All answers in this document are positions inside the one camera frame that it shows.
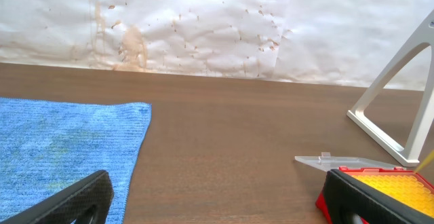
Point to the blue cloth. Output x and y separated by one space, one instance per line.
61 142

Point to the red and yellow tip box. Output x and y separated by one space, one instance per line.
396 186

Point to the white and blue stand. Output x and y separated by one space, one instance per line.
420 115

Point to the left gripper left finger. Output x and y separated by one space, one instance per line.
74 200

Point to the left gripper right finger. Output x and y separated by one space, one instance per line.
359 200

